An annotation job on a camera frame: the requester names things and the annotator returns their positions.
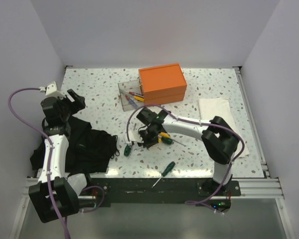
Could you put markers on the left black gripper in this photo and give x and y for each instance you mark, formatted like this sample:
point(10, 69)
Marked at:
point(78, 105)

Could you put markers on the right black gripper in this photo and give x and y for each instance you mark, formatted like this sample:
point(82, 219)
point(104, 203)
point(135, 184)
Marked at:
point(147, 143)

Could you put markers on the yellow screwdriver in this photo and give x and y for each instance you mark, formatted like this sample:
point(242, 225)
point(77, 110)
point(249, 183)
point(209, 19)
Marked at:
point(137, 98)
point(162, 134)

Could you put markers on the stubby green screwdriver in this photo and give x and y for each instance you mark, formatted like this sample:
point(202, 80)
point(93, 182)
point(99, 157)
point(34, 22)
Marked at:
point(170, 141)

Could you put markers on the long green screwdriver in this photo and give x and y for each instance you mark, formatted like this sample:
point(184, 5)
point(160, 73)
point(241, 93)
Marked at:
point(127, 150)

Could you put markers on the blue red screwdriver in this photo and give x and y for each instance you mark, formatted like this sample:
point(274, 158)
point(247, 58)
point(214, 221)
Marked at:
point(131, 102)
point(136, 94)

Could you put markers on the clear plastic drawer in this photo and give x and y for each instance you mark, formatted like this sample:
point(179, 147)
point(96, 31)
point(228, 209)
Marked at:
point(129, 86)

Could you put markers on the orange drawer box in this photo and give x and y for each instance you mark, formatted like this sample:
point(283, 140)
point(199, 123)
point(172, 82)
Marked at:
point(162, 84)

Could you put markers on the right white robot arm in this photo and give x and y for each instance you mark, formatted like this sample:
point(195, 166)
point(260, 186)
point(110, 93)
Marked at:
point(220, 141)

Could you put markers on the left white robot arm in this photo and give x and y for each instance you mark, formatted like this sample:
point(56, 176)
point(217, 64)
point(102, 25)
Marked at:
point(54, 196)

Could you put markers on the black cloth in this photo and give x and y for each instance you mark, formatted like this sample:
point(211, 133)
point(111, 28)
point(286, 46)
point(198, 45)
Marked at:
point(89, 150)

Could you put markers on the white folded towel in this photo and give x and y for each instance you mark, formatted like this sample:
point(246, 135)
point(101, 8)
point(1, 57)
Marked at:
point(220, 107)

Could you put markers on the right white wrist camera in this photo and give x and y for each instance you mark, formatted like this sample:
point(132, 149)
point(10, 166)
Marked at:
point(137, 137)

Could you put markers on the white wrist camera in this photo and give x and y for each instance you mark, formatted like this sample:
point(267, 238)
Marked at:
point(137, 137)
point(51, 90)

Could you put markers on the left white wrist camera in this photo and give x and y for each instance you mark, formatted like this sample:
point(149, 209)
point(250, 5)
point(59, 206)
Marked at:
point(51, 90)

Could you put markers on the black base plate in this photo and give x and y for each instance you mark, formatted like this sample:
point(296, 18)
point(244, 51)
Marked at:
point(140, 191)

